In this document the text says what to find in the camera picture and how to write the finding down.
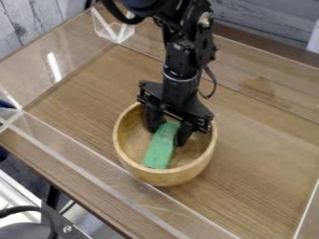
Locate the clear acrylic front wall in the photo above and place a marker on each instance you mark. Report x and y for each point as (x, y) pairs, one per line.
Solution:
(141, 211)

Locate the black metal mount plate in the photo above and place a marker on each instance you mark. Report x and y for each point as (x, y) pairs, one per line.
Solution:
(65, 230)

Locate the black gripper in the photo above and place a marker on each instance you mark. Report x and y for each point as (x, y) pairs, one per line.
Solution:
(173, 98)

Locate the clear acrylic corner bracket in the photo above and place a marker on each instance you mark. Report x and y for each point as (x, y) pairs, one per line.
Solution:
(114, 32)

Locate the brown wooden bowl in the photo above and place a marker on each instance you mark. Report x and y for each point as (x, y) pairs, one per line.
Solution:
(191, 158)

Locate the green rectangular block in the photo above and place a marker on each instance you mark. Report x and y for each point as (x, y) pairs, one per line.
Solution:
(160, 150)

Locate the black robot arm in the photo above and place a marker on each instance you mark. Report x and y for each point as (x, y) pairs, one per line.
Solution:
(185, 21)

